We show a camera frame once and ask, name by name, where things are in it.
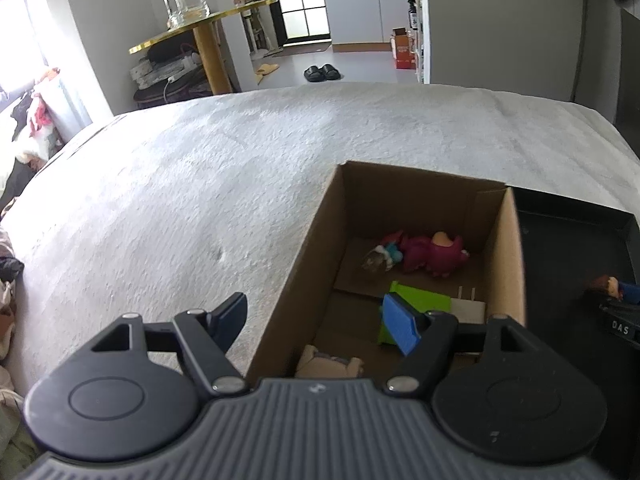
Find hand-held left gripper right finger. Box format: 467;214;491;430
380;293;547;395

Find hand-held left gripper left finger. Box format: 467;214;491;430
82;291;250;396

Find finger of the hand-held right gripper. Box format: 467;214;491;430
597;298;640;349

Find green hexagonal block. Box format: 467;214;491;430
376;280;454;346

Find small toy figure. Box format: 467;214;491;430
585;274;627;304

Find black tray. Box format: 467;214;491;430
505;186;640;456

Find small colourful plush toy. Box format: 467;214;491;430
362;232;406;274

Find beige wooden block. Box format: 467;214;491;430
451;285;489;324

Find pink dinosaur toy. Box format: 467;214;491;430
399;230;471;281

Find beige toy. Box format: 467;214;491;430
293;343;365;380

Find pile of clothes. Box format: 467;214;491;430
0;227;42;480

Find pair of tan slippers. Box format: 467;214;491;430
252;62;282;86

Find white power strip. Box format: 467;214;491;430
167;54;204;84

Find round gold table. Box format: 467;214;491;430
128;0;280;97

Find dark grey furniture panel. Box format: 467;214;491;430
614;2;640;141

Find orange cardboard box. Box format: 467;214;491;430
390;27;419;70

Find patterned cloth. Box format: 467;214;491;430
0;66;66;211

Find brown doormat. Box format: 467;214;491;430
262;42;334;59

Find white kitchen cabinet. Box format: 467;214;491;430
320;0;421;54

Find black framed glass door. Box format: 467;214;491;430
270;0;334;44

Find grey wall cable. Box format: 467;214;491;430
571;0;588;104

